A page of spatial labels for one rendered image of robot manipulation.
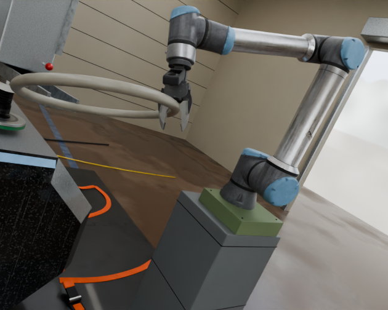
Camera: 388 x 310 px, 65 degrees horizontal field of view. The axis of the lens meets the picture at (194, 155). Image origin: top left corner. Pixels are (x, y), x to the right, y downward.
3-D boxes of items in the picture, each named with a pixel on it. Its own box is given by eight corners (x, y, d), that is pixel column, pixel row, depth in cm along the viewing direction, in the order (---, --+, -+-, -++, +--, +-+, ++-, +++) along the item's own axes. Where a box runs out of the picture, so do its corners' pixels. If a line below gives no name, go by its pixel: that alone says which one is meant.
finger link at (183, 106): (193, 131, 97) (189, 103, 98) (191, 129, 91) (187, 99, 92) (183, 133, 97) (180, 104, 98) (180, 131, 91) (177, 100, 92)
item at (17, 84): (-22, 91, 89) (-21, 81, 89) (112, 120, 129) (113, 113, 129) (76, 74, 61) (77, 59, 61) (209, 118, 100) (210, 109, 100)
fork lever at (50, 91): (-32, 56, 139) (-30, 45, 138) (13, 69, 155) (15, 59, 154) (32, 104, 100) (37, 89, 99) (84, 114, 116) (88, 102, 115)
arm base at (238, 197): (238, 191, 168) (245, 176, 166) (262, 210, 154) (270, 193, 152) (212, 189, 156) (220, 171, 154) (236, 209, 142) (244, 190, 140)
